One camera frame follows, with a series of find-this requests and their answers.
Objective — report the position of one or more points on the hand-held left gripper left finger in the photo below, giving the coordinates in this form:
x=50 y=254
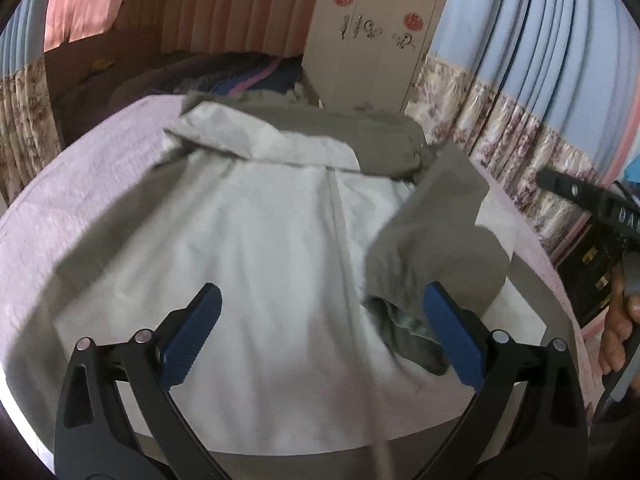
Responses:
x=192 y=335

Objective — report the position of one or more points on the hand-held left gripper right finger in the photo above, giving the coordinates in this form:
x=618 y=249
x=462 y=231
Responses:
x=452 y=335

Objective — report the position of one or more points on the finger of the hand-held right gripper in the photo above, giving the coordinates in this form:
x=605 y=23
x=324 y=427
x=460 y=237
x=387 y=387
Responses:
x=570 y=190

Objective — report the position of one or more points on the grey and white jacket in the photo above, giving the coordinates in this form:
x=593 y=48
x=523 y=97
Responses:
x=250 y=235

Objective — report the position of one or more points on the person's right hand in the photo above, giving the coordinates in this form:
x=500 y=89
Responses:
x=612 y=330

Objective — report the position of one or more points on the blue floral curtain right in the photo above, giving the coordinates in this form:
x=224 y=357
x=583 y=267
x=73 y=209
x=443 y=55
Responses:
x=525 y=35

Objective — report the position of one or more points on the blue floral curtain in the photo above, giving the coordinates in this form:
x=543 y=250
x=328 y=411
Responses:
x=525 y=35
x=25 y=100

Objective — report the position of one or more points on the pink floral bedsheet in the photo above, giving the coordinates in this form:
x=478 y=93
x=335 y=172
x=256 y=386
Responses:
x=90 y=170

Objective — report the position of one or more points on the white wardrobe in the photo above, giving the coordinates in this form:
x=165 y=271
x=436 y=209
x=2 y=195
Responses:
x=370 y=60

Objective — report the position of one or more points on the yellow toy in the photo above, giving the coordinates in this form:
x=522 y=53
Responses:
x=101 y=64

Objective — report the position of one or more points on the blue floral curtain left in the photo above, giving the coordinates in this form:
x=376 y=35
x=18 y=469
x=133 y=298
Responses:
x=25 y=100

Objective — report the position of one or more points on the brown bed headboard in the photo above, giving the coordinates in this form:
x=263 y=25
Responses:
x=75 y=65

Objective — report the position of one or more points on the pink curtain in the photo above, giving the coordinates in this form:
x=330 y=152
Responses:
x=80 y=0

